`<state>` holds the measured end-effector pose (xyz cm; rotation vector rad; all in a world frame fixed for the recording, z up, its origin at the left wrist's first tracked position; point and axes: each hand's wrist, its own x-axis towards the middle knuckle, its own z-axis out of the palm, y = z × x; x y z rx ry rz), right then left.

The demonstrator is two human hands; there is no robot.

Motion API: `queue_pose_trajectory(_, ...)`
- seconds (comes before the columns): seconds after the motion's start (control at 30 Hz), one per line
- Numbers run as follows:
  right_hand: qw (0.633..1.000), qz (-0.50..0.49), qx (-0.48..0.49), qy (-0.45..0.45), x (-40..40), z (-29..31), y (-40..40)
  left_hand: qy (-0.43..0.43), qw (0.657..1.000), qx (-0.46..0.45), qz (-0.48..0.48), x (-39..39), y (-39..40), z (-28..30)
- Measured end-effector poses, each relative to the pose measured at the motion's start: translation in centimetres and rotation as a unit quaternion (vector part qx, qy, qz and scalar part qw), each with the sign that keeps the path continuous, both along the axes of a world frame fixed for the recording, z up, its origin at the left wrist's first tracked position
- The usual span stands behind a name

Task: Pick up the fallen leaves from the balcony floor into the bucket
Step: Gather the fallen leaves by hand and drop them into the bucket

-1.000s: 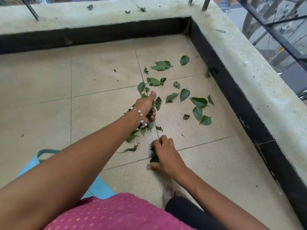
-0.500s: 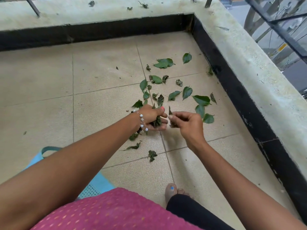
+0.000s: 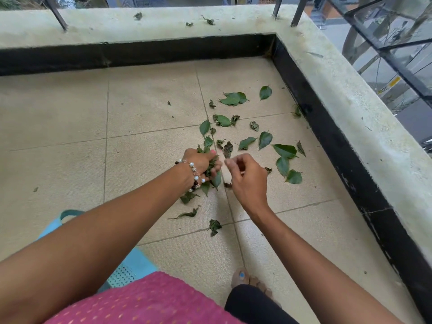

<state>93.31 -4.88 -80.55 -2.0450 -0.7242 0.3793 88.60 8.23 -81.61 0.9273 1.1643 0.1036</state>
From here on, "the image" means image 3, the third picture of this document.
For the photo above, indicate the person's left hand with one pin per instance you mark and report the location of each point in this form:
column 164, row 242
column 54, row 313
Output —
column 197, row 161

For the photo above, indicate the person's right hand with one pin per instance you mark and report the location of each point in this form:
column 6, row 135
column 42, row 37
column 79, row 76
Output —
column 251, row 185

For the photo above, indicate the person's right thumb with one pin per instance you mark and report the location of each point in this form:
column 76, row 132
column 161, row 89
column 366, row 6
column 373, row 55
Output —
column 231, row 171

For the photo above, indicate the person's left fingers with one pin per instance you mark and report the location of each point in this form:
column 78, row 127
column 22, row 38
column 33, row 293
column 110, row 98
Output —
column 216, row 164

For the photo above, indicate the bunch of picked leaves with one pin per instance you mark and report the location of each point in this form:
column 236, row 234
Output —
column 212, row 172

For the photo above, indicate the person's right forearm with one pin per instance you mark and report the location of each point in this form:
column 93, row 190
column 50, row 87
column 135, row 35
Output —
column 310, row 269

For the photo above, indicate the person's left forearm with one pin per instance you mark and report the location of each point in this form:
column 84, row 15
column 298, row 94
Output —
column 101, row 239

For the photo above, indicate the scattered green leaves group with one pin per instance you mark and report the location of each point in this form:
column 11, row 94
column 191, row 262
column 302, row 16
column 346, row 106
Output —
column 265, row 140

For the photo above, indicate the person's bare foot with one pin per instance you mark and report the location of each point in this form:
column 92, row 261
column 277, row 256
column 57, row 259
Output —
column 248, row 279

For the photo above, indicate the light blue plastic basket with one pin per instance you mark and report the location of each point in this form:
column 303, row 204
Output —
column 135, row 266

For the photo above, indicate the black trouser leg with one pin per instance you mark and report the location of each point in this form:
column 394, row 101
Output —
column 253, row 307

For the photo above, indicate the pink patterned garment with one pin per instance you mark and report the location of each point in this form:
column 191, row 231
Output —
column 152, row 303

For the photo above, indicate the dark metal railing bar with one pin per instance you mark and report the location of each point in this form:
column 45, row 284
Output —
column 277, row 6
column 55, row 11
column 299, row 10

